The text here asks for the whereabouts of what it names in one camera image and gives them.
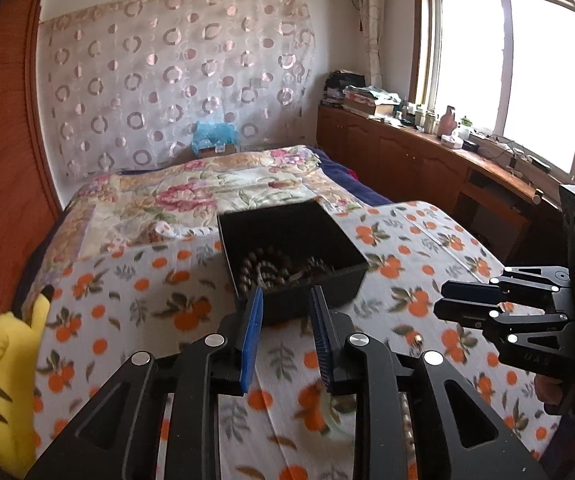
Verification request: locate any blue plastic bag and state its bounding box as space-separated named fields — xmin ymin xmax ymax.
xmin=191 ymin=121 xmax=239 ymax=157

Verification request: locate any patterned window curtain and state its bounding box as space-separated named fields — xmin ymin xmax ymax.
xmin=355 ymin=0 xmax=385 ymax=92

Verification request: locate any brown wooden bead bracelet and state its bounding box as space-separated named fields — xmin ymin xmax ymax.
xmin=238 ymin=246 xmax=295 ymax=292

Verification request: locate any circle pattern wall curtain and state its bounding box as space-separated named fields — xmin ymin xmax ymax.
xmin=40 ymin=0 xmax=317 ymax=180

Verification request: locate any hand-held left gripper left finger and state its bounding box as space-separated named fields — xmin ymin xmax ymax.
xmin=24 ymin=286 xmax=265 ymax=480

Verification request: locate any yellow plush toy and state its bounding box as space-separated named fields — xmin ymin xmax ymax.
xmin=0 ymin=285 xmax=52 ymax=479

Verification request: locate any floral quilt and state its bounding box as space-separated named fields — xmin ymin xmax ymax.
xmin=20 ymin=145 xmax=368 ymax=311

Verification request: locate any person's right hand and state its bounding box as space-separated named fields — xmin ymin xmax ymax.
xmin=534 ymin=374 xmax=564 ymax=407

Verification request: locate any black jewelry box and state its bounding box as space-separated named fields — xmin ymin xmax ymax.
xmin=216 ymin=198 xmax=371 ymax=327

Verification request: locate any pink bottle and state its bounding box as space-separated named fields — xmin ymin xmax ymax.
xmin=438 ymin=105 xmax=461 ymax=138

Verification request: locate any stack of books and papers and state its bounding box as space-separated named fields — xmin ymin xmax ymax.
xmin=342 ymin=85 xmax=402 ymax=118

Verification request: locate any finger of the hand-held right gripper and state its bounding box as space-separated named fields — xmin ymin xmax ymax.
xmin=440 ymin=266 xmax=573 ymax=312
xmin=434 ymin=298 xmax=571 ymax=377

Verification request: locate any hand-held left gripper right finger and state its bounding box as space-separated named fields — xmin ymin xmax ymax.
xmin=309 ymin=285 xmax=551 ymax=480

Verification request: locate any cardboard box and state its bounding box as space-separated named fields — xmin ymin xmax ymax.
xmin=192 ymin=143 xmax=235 ymax=157

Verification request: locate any wooden wardrobe panel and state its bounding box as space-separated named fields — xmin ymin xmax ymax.
xmin=0 ymin=0 xmax=65 ymax=313

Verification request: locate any tangled metal jewelry pile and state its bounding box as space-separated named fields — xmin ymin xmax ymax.
xmin=287 ymin=256 xmax=341 ymax=287

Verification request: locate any brown bead string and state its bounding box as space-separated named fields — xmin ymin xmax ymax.
xmin=400 ymin=394 xmax=416 ymax=463

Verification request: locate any dark blue bed sheet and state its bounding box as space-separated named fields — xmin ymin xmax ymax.
xmin=315 ymin=147 xmax=395 ymax=207

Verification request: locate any wooden frame window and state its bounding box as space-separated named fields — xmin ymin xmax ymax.
xmin=410 ymin=0 xmax=575 ymax=186

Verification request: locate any pile of dark clothes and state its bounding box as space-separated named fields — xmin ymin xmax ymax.
xmin=323 ymin=71 xmax=367 ymax=107

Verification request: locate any row of small bottles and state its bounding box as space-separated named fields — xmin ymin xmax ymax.
xmin=400 ymin=101 xmax=441 ymax=134

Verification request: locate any orange fruit print blanket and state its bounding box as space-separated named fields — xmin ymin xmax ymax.
xmin=30 ymin=201 xmax=561 ymax=480

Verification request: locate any wooden cabinet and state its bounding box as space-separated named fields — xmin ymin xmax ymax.
xmin=316 ymin=104 xmax=563 ymax=263

